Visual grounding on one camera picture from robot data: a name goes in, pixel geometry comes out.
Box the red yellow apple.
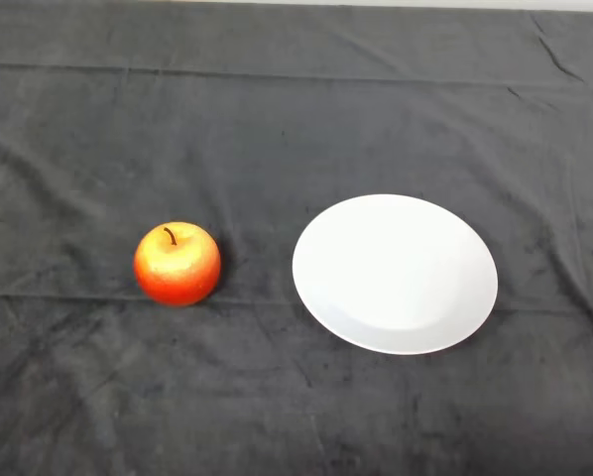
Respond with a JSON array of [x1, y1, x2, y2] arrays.
[[133, 221, 222, 308]]

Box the white round plate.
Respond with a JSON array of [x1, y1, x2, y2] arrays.
[[291, 193, 500, 356]]

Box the black cloth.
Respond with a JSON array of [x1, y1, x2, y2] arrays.
[[0, 0, 593, 476]]

